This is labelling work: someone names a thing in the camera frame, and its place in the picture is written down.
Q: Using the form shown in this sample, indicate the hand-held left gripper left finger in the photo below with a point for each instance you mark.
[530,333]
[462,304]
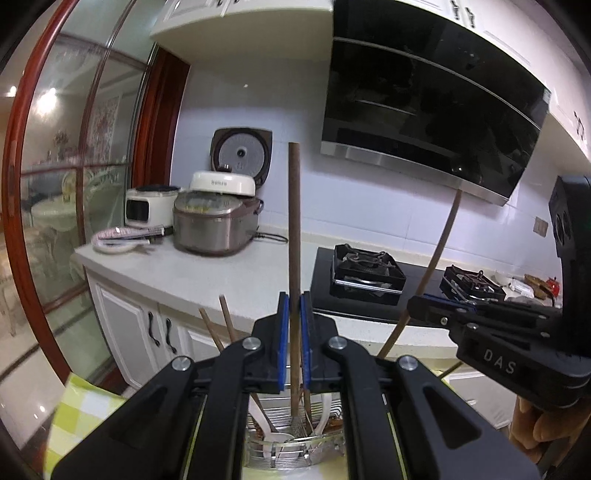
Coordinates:
[282,341]

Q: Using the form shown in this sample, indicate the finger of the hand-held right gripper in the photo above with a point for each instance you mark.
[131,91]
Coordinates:
[485,308]
[429,316]

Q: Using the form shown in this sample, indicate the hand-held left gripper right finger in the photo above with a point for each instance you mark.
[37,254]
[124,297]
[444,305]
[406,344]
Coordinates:
[307,341]

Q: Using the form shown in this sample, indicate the small white ceramic spoon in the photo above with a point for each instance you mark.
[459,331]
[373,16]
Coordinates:
[325,406]

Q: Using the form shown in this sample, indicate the large white ceramic spoon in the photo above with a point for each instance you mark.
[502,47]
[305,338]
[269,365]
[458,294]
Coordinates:
[277,438]

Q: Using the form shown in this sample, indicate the person's right hand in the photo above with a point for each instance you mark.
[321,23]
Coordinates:
[535,429]

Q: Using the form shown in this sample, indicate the black gas burner grate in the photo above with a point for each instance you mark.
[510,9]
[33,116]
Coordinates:
[369,270]
[471,284]

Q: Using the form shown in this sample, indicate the black glass cooktop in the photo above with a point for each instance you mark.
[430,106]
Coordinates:
[321,277]

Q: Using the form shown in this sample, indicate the small red object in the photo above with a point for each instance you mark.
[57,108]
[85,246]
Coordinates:
[553,286]

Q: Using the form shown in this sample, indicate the white kitchen counter cabinet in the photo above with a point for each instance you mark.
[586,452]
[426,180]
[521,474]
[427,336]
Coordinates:
[184,286]

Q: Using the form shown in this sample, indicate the grey rice cooker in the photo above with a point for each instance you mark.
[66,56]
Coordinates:
[217,226]

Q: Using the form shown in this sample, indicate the white small kitchen appliance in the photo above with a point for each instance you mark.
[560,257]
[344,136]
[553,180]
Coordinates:
[147,207]

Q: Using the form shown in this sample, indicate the white rice cooker open lid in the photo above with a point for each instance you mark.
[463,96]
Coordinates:
[240,152]

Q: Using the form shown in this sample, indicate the white plate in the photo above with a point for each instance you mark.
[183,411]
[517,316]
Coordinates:
[113,247]

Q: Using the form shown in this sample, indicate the black glass range hood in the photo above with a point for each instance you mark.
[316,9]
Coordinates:
[415,92]

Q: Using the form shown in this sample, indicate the red wood glass sliding door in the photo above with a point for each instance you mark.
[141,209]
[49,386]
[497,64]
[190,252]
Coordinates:
[27,152]

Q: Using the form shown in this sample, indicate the wall outlet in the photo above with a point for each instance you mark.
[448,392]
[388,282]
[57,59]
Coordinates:
[541,226]

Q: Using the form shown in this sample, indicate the white wall cabinet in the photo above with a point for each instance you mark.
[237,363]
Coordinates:
[231,23]

